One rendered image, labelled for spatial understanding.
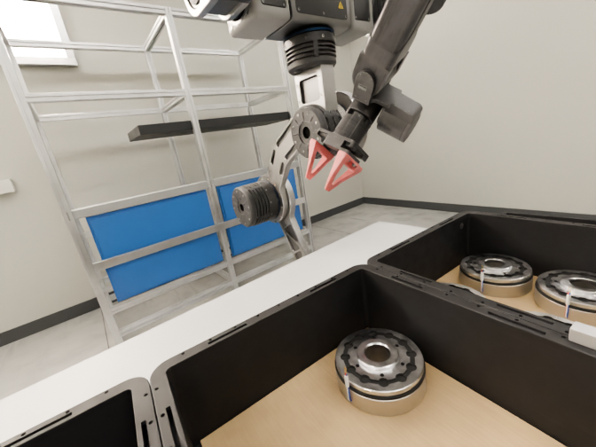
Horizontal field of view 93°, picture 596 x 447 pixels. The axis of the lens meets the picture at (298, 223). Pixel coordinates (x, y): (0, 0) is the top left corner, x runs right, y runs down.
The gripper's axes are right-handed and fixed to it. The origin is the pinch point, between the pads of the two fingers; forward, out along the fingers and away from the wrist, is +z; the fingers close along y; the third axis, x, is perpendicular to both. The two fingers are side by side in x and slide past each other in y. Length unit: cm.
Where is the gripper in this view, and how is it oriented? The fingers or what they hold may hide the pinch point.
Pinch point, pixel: (318, 180)
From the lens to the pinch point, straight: 58.2
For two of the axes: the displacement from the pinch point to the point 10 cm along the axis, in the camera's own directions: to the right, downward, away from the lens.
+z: -5.4, 8.4, 1.2
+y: 5.7, 4.6, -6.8
